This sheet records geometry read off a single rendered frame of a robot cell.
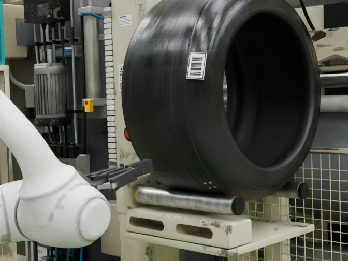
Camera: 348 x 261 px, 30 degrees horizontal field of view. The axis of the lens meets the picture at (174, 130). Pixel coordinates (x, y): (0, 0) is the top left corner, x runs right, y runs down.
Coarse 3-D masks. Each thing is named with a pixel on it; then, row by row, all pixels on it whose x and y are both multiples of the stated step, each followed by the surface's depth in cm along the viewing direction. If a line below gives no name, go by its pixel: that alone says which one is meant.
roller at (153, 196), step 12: (144, 192) 171; (156, 192) 168; (168, 192) 166; (180, 192) 163; (192, 192) 161; (156, 204) 169; (168, 204) 165; (180, 204) 162; (192, 204) 159; (204, 204) 157; (216, 204) 154; (228, 204) 151; (240, 204) 152
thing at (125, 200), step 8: (144, 176) 177; (152, 176) 179; (128, 184) 172; (136, 184) 175; (144, 184) 177; (152, 184) 179; (160, 184) 182; (120, 192) 172; (128, 192) 173; (120, 200) 172; (128, 200) 173; (120, 208) 172; (128, 208) 173
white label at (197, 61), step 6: (192, 54) 144; (198, 54) 143; (204, 54) 143; (192, 60) 144; (198, 60) 143; (204, 60) 143; (192, 66) 143; (198, 66) 143; (204, 66) 142; (192, 72) 143; (198, 72) 143; (204, 72) 142; (186, 78) 143; (192, 78) 143; (198, 78) 142
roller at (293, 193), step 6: (288, 186) 173; (294, 186) 172; (300, 186) 171; (306, 186) 173; (276, 192) 176; (282, 192) 174; (288, 192) 173; (294, 192) 172; (300, 192) 171; (306, 192) 173; (300, 198) 172
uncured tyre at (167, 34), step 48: (192, 0) 154; (240, 0) 152; (144, 48) 154; (192, 48) 145; (240, 48) 192; (288, 48) 184; (144, 96) 152; (192, 96) 144; (240, 96) 195; (288, 96) 188; (144, 144) 157; (192, 144) 147; (240, 144) 192; (288, 144) 183; (240, 192) 157
